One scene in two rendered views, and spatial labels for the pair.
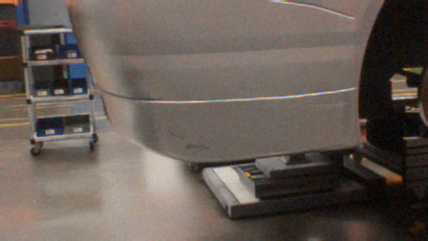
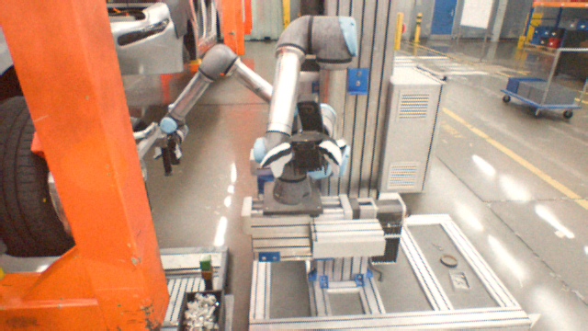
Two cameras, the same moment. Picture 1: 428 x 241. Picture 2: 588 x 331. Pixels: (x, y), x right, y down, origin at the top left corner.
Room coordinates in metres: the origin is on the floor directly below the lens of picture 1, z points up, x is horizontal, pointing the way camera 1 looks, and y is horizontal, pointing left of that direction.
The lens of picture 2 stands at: (4.71, -1.20, 1.51)
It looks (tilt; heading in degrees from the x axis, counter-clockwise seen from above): 26 degrees down; 101
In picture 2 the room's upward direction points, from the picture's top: straight up
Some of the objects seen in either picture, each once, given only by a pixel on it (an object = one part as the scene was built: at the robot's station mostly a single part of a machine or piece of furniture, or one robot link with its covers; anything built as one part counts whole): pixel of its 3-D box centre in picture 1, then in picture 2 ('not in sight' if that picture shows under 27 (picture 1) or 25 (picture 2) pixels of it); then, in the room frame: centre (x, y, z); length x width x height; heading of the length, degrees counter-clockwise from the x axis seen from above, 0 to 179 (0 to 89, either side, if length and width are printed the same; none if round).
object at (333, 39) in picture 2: not in sight; (331, 103); (4.62, -0.08, 1.19); 0.15 x 0.12 x 0.55; 179
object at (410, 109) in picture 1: (420, 121); not in sight; (3.70, -0.95, 0.39); 0.66 x 0.66 x 0.24
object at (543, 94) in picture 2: not in sight; (543, 78); (7.38, 4.40, 0.48); 1.00 x 0.60 x 0.96; 102
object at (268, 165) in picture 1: (294, 144); not in sight; (3.50, -0.17, 0.32); 0.40 x 0.30 x 0.28; 106
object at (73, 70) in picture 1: (83, 55); not in sight; (9.42, 2.73, 0.48); 0.64 x 0.54 x 0.97; 21
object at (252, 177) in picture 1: (288, 177); not in sight; (3.49, -0.12, 0.13); 0.50 x 0.36 x 0.10; 106
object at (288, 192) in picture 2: not in sight; (291, 183); (4.48, -0.08, 0.87); 0.15 x 0.15 x 0.10
